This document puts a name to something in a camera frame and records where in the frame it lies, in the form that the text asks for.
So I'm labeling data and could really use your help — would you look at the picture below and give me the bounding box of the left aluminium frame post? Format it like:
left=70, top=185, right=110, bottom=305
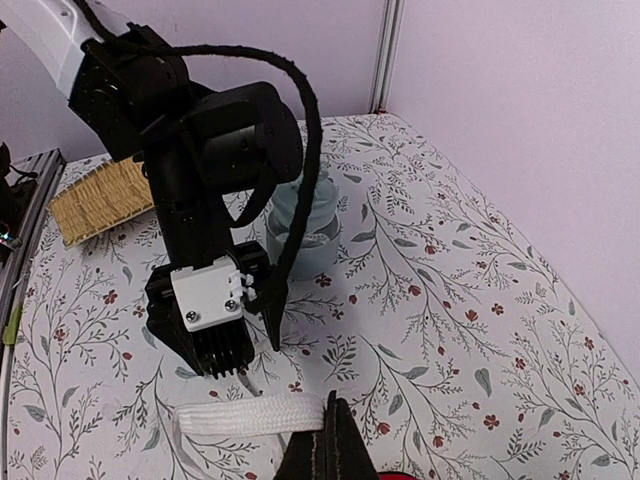
left=369, top=0, right=406, bottom=113

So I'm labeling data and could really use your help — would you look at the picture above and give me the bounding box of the floral patterned table mat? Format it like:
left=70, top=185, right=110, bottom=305
left=1, top=115, right=639, bottom=479

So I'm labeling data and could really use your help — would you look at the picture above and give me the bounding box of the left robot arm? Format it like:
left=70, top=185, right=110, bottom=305
left=1, top=1, right=322, bottom=377

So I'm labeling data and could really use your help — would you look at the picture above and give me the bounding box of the red sneaker with laces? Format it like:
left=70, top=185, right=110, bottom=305
left=172, top=393, right=412, bottom=479

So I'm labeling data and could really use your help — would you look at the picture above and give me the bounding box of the woven bamboo basket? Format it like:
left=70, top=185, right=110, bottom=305
left=48, top=158, right=154, bottom=248

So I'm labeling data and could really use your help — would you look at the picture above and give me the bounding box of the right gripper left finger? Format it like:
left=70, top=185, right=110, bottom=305
left=274, top=431, right=325, bottom=480

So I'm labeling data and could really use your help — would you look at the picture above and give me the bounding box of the green tape piece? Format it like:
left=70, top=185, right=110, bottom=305
left=1, top=303, right=23, bottom=346

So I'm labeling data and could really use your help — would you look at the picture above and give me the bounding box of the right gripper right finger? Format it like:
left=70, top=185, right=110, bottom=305
left=319, top=390, right=379, bottom=480

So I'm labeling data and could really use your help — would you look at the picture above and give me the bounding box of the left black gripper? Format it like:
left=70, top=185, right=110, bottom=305
left=145, top=241, right=289, bottom=376

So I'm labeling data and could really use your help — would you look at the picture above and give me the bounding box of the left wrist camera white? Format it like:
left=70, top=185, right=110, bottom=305
left=169, top=257, right=257, bottom=379

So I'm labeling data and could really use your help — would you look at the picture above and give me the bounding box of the left black camera cable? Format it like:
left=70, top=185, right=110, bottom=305
left=89, top=43, right=322, bottom=316

